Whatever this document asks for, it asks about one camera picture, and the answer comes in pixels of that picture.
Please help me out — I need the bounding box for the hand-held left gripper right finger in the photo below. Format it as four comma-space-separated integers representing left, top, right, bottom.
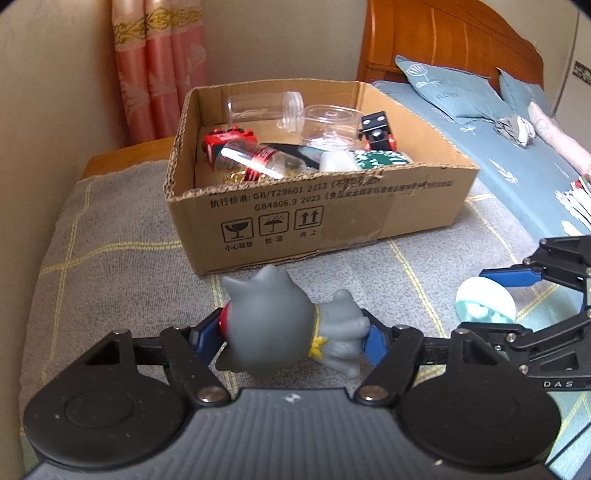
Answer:
353, 311, 513, 409

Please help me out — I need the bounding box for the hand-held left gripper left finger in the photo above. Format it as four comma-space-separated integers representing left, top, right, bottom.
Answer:
85, 309, 232, 408

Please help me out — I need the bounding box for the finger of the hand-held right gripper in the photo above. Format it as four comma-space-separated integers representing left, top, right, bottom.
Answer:
479, 235, 591, 297
455, 305, 591, 348

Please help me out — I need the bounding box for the mint green round case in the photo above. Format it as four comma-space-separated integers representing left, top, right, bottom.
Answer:
455, 276, 517, 326

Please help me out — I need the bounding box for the grey cat toy figure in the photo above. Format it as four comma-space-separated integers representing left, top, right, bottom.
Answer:
217, 265, 372, 374

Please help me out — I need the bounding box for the cardboard box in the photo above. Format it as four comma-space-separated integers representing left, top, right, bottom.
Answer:
165, 80, 482, 277

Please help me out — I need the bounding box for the pill bottle with silver cap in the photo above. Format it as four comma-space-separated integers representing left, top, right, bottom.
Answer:
213, 140, 306, 184

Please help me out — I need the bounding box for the white plastic bottle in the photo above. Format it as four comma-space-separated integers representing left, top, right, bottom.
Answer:
321, 150, 365, 174

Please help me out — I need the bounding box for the black toy with red wheels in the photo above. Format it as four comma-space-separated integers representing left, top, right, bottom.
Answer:
359, 111, 399, 151

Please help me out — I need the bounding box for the clear plastic spool box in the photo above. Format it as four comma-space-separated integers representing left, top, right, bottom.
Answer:
301, 104, 365, 151

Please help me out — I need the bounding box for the blue leaf print bed sheet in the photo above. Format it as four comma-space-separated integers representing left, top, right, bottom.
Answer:
372, 79, 591, 241

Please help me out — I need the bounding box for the checkered printed blanket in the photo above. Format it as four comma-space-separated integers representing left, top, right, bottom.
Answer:
21, 159, 591, 480

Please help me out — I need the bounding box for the pink cloth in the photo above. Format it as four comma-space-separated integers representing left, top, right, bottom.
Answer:
529, 102, 591, 178

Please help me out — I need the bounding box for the crumpled grey cloth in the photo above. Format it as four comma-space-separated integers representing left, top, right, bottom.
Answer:
493, 114, 537, 148

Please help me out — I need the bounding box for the green white printed object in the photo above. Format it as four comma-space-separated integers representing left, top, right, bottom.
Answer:
351, 148, 413, 170

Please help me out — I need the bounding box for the blue leaf print pillow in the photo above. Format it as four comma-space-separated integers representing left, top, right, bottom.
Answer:
394, 55, 504, 121
496, 67, 550, 116

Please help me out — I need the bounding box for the red toy car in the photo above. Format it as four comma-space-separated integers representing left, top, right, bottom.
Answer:
202, 128, 258, 163

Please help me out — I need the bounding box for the clear plastic jar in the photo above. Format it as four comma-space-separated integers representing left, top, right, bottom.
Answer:
225, 91, 305, 132

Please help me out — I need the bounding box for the wooden headboard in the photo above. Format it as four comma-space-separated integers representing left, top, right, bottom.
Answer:
356, 0, 546, 100

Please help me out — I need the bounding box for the pink curtain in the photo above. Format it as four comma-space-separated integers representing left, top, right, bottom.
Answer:
111, 0, 208, 144

